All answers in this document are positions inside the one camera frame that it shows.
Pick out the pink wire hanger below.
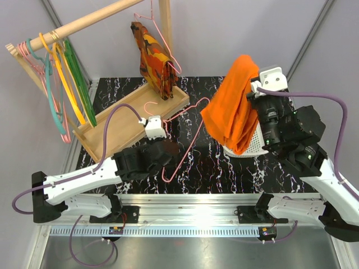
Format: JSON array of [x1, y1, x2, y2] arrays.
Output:
[[144, 97, 210, 183], [134, 1, 182, 75]]

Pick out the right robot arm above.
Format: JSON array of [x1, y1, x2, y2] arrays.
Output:
[[247, 91, 358, 242]]

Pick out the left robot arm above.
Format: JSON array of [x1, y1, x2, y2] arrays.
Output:
[[31, 139, 180, 224]]

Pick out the camouflage orange trousers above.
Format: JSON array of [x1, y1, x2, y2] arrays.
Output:
[[131, 22, 178, 100]]

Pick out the green plastic hanger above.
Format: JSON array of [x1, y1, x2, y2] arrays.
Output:
[[63, 40, 97, 128]]

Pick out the teal plastic hanger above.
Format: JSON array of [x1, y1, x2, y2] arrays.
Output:
[[26, 38, 66, 135]]

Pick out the yellow plastic hanger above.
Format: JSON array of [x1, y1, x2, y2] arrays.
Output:
[[39, 33, 85, 124]]

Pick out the white perforated plastic basket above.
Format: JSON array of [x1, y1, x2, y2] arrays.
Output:
[[222, 123, 268, 158]]

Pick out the wooden clothes rack base tray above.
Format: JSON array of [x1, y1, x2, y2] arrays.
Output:
[[73, 84, 190, 163]]

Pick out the pink hangers bunch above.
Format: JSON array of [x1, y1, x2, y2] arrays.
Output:
[[17, 41, 71, 143]]

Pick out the wooden hanging rod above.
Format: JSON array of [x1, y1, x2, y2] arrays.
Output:
[[30, 0, 142, 52]]

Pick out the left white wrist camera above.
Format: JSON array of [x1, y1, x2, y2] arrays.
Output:
[[139, 115, 167, 140]]

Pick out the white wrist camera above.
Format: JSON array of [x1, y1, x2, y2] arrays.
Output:
[[251, 66, 288, 96], [139, 115, 167, 140]]

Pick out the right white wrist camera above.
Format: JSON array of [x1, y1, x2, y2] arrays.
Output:
[[251, 66, 288, 96]]

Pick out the aluminium front rail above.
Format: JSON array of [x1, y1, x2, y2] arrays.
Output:
[[39, 193, 337, 239]]

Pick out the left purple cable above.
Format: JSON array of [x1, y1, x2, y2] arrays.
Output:
[[11, 103, 142, 266]]

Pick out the left wooden slanted post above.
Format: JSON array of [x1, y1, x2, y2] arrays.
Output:
[[6, 43, 87, 131]]

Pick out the wooden upright post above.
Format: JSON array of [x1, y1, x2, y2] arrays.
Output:
[[158, 0, 173, 54]]

